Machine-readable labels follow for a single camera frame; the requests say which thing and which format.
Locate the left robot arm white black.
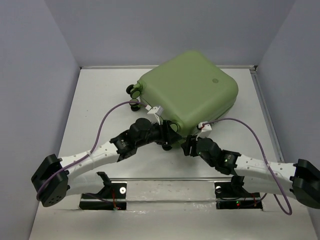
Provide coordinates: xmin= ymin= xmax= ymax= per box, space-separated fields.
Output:
xmin=31 ymin=118 xmax=182 ymax=207

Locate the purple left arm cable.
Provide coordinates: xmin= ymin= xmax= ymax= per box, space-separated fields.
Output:
xmin=36 ymin=101 xmax=151 ymax=202

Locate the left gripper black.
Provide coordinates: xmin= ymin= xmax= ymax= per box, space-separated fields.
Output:
xmin=135 ymin=119 xmax=181 ymax=148

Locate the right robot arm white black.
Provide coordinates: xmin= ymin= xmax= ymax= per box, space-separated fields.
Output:
xmin=181 ymin=135 xmax=320 ymax=209

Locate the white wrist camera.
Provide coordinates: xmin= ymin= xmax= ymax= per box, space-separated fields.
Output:
xmin=145 ymin=105 xmax=164 ymax=124
xmin=197 ymin=122 xmax=212 ymax=138

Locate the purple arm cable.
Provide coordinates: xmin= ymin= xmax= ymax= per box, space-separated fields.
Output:
xmin=36 ymin=101 xmax=151 ymax=202
xmin=202 ymin=117 xmax=293 ymax=216

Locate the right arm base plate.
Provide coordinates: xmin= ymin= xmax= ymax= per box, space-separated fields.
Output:
xmin=214 ymin=182 xmax=263 ymax=210

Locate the green suitcase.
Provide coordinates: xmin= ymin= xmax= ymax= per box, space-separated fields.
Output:
xmin=126 ymin=50 xmax=239 ymax=150

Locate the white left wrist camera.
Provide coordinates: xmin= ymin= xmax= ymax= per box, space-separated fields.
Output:
xmin=145 ymin=105 xmax=164 ymax=124

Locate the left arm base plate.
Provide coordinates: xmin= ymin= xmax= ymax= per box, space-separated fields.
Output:
xmin=79 ymin=181 xmax=127 ymax=211

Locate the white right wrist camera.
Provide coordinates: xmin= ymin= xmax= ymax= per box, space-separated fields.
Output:
xmin=197 ymin=122 xmax=212 ymax=138

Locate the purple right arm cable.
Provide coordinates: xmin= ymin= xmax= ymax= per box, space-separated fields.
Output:
xmin=202 ymin=117 xmax=293 ymax=216

